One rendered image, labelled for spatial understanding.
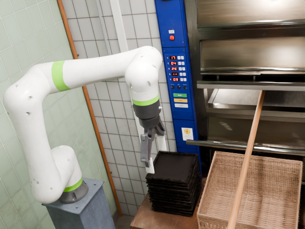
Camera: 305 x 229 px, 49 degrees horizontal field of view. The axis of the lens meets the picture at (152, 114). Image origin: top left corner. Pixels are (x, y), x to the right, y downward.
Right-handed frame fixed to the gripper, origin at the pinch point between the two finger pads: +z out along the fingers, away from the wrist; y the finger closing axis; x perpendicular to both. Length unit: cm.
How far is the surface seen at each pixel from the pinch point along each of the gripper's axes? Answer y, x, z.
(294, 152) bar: -53, 49, 31
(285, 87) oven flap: -76, 43, 7
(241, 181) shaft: -22.7, 27.8, 27.2
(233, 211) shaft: -5.0, 27.4, 27.1
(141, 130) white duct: -89, -53, 52
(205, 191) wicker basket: -59, 0, 73
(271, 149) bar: -53, 38, 31
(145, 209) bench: -51, -42, 91
